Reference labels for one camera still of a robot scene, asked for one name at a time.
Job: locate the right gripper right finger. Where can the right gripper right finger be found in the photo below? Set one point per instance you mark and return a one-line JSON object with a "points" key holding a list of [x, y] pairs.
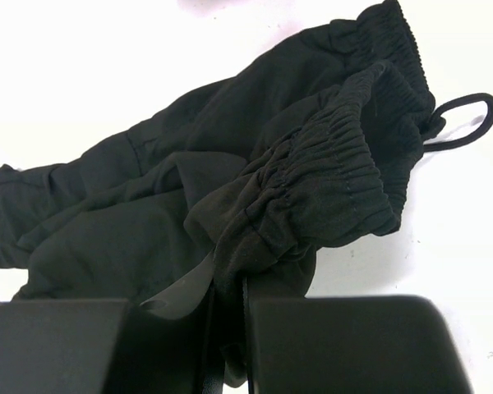
{"points": [[366, 344]]}

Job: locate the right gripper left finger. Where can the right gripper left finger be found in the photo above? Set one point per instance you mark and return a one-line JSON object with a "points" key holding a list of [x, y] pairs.
{"points": [[163, 345]]}

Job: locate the black trousers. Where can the black trousers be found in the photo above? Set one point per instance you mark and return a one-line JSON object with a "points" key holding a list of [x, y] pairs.
{"points": [[311, 146]]}

